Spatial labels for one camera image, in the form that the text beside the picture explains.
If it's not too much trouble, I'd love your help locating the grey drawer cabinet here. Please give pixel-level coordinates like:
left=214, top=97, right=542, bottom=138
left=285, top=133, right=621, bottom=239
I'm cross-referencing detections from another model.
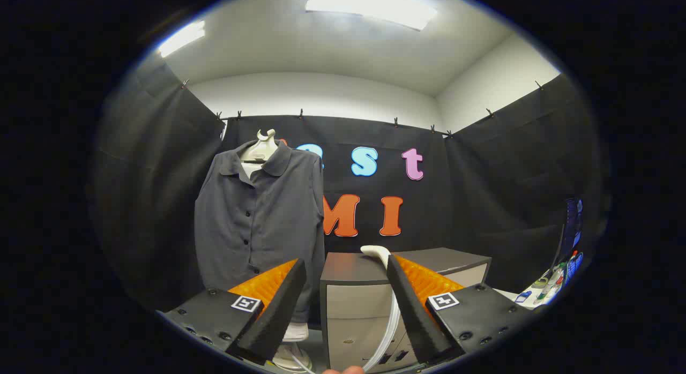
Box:
left=320, top=248, right=492, bottom=373

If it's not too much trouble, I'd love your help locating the dark computer monitor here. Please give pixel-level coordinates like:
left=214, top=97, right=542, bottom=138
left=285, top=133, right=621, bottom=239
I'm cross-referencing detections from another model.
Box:
left=555, top=197, right=585, bottom=267

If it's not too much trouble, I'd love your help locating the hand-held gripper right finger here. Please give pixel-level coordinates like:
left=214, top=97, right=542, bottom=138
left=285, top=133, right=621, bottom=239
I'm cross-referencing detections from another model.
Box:
left=386, top=253, right=536, bottom=365

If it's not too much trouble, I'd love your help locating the dark grey button shirt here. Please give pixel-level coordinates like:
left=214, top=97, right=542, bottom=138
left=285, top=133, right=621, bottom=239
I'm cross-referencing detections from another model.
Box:
left=194, top=140, right=326, bottom=324

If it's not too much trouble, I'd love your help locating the small ceiling light panel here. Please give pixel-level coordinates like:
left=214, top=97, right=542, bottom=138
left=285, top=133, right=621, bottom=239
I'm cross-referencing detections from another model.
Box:
left=157, top=20, right=207, bottom=58

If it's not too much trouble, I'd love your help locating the beige steamer stand hanger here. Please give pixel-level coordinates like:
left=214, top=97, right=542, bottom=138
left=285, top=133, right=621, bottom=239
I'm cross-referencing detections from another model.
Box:
left=238, top=129, right=279, bottom=164

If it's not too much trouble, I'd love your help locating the white steamer base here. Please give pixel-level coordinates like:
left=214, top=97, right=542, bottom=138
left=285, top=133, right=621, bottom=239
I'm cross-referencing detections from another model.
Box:
left=272, top=323, right=314, bottom=372

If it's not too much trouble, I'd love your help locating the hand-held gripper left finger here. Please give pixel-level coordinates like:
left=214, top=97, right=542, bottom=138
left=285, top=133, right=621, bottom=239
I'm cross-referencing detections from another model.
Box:
left=161, top=258, right=307, bottom=366

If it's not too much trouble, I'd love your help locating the black backdrop cloth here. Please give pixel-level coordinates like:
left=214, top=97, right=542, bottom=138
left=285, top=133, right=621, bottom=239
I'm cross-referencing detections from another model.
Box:
left=91, top=55, right=603, bottom=313

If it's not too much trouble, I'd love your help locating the large ceiling light panel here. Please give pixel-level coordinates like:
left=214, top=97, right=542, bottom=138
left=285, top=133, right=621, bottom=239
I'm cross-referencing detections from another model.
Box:
left=304, top=0, right=438, bottom=32

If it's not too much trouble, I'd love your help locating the cluster of small desk items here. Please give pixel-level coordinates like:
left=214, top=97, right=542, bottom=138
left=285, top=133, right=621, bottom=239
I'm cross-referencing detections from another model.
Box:
left=514, top=250, right=582, bottom=305

